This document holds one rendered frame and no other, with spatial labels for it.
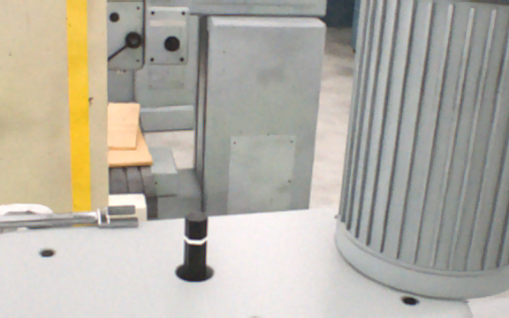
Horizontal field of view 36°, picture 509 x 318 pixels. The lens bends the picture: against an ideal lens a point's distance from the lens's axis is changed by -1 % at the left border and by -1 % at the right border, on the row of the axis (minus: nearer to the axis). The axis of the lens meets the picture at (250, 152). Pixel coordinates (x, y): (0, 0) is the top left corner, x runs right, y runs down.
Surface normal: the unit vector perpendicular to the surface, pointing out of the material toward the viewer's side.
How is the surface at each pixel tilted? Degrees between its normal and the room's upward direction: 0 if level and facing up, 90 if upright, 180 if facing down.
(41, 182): 90
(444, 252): 90
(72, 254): 0
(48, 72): 90
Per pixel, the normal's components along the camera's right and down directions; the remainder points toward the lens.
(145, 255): 0.06, -0.93
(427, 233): -0.36, 0.33
